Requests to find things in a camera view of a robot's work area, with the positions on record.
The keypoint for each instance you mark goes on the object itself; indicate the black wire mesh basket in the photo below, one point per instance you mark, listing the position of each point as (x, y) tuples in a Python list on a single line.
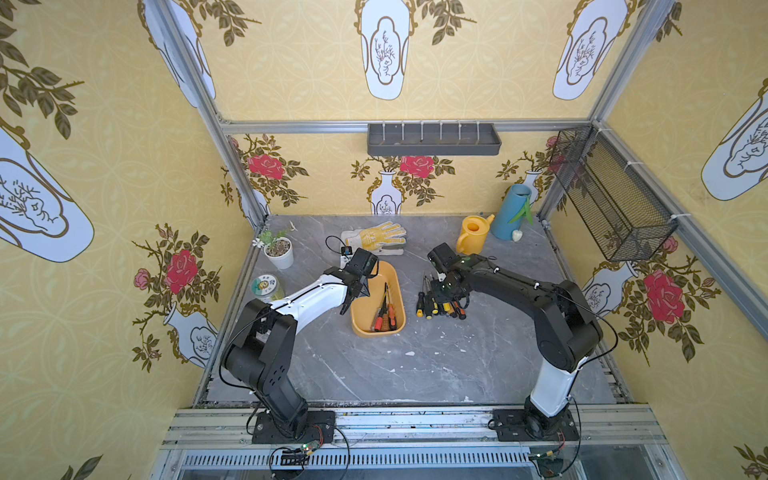
[(627, 220)]

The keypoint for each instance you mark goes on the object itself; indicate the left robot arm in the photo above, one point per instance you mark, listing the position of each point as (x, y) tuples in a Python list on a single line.
[(259, 354)]

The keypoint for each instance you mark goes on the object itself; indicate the yellow watering can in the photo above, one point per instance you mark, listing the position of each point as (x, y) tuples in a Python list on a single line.
[(474, 232)]

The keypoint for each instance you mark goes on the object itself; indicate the grey wall shelf rack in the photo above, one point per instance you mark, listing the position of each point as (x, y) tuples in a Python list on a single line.
[(433, 138)]

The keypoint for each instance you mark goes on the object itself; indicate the large black handle screwdriver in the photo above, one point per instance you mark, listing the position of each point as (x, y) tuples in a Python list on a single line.
[(420, 304)]

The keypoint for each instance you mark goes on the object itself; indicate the yellow white work glove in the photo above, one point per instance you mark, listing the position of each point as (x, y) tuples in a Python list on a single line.
[(387, 239)]

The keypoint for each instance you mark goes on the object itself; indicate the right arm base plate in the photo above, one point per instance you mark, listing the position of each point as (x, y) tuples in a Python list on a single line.
[(520, 425)]

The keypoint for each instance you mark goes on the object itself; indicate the yellow plastic storage box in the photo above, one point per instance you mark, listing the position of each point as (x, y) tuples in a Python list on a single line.
[(364, 309)]

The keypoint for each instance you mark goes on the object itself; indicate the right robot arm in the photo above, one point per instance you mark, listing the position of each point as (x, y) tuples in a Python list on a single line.
[(567, 332)]

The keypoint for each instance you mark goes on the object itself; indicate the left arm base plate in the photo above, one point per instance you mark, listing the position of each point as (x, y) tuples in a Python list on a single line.
[(266, 429)]

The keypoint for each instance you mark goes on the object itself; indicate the white potted succulent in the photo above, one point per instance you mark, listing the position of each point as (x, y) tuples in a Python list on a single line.
[(277, 248)]

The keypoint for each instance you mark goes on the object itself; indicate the orange black handle screwdriver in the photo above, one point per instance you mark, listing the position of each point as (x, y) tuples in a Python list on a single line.
[(459, 310)]

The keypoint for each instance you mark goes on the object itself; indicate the green tape roll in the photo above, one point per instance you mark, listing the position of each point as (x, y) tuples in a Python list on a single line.
[(267, 288)]

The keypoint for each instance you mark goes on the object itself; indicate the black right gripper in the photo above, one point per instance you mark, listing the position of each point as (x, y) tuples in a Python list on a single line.
[(442, 283)]

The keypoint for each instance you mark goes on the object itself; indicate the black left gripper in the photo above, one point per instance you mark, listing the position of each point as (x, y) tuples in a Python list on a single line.
[(355, 283)]

